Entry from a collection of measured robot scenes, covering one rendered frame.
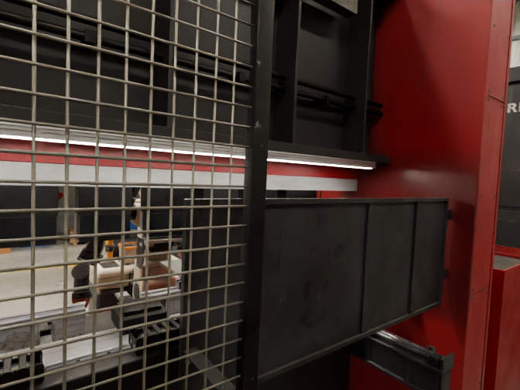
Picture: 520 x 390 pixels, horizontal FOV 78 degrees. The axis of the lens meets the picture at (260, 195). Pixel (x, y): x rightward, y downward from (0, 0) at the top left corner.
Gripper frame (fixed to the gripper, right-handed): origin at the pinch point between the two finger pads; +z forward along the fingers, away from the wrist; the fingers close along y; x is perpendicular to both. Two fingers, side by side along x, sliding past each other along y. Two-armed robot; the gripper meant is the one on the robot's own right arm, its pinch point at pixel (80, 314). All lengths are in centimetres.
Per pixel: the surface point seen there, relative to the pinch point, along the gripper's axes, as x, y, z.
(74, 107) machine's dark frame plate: -4, 62, -61
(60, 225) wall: -31, -602, -99
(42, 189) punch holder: -11, 52, -41
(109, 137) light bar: 4, 74, -50
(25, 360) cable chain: -10, 80, -4
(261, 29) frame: 17, 126, -47
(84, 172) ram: -1, 52, -46
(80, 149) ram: -2, 54, -52
